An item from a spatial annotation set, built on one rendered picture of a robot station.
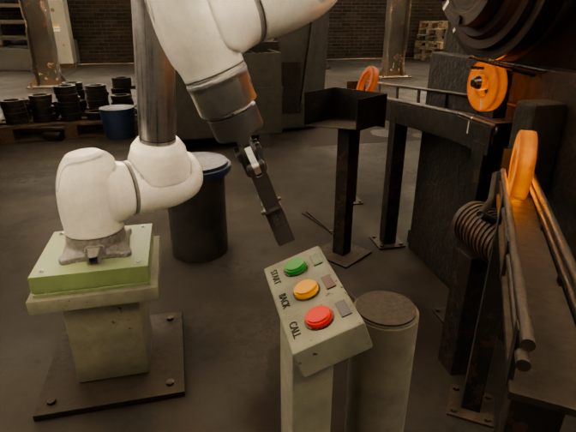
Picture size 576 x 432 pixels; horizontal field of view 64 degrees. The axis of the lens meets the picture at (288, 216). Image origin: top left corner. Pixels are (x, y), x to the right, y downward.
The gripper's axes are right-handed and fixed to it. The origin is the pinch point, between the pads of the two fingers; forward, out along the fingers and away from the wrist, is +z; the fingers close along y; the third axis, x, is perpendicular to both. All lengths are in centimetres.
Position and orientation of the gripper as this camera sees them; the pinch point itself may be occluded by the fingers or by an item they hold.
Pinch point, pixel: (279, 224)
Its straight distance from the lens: 76.5
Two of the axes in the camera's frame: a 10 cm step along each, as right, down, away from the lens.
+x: -9.2, 4.0, -0.4
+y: -2.1, -3.9, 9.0
